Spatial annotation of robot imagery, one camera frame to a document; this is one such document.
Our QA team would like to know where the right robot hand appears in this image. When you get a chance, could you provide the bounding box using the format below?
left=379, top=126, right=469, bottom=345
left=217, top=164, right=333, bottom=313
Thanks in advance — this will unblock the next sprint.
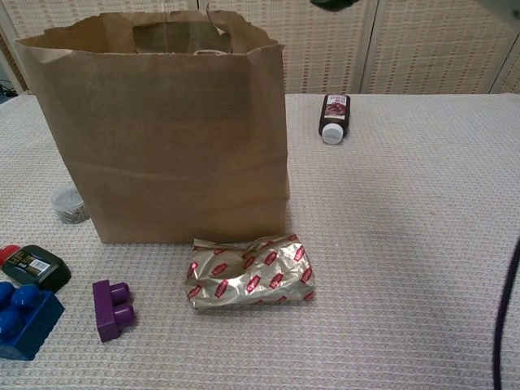
left=310, top=0, right=362, bottom=12

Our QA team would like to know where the gold red foil wrapper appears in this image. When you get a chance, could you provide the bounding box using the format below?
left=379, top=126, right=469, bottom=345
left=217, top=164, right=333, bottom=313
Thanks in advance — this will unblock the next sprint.
left=183, top=233, right=316, bottom=312

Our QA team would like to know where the dark purple juice bottle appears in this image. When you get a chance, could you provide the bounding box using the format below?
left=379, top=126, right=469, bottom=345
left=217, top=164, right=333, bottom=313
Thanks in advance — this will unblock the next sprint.
left=318, top=93, right=352, bottom=145

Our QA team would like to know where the brown paper bag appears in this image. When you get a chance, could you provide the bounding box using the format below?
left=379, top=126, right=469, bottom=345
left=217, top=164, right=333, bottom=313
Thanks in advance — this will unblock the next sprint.
left=15, top=10, right=290, bottom=245

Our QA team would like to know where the black bottle red cap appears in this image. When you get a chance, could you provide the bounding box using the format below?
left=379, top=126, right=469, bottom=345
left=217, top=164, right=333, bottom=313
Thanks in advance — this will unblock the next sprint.
left=0, top=244, right=72, bottom=294

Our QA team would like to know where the white woven tablecloth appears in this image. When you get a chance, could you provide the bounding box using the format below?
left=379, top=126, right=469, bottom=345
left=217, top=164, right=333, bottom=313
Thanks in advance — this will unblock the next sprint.
left=0, top=93, right=520, bottom=390

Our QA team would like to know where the clear container of clips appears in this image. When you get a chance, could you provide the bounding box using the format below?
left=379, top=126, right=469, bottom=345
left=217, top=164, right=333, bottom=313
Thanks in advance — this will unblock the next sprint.
left=49, top=187, right=89, bottom=224

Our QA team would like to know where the purple toy building block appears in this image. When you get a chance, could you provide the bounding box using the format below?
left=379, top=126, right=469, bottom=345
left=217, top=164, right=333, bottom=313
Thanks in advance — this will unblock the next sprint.
left=91, top=279, right=137, bottom=344

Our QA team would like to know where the blue toy building block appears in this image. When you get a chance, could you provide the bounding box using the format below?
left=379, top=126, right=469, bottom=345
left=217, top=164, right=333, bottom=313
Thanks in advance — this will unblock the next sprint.
left=0, top=280, right=66, bottom=362

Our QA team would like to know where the black cable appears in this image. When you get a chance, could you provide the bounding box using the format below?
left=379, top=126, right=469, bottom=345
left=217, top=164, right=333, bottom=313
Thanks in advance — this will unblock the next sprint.
left=491, top=235, right=520, bottom=390

